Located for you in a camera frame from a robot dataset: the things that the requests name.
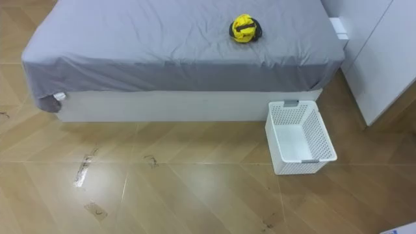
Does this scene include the grey bed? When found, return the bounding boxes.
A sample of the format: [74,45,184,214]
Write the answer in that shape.
[21,0,350,123]

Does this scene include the white cabinet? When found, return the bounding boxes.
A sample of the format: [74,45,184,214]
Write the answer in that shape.
[320,0,416,127]

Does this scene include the yellow and black bundled garment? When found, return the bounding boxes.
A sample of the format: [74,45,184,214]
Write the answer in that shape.
[228,13,263,44]

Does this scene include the white box corner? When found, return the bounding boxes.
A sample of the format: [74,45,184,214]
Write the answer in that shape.
[379,221,416,234]

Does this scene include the white perforated plastic basket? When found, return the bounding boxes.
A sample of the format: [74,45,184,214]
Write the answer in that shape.
[265,99,338,176]

